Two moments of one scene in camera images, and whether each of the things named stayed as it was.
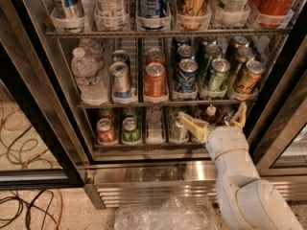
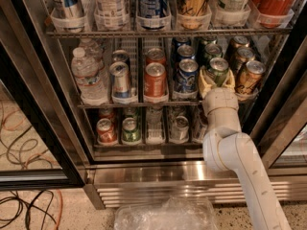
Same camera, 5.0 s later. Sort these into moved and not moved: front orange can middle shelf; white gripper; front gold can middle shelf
Moved: white gripper
Not moved: front orange can middle shelf; front gold can middle shelf
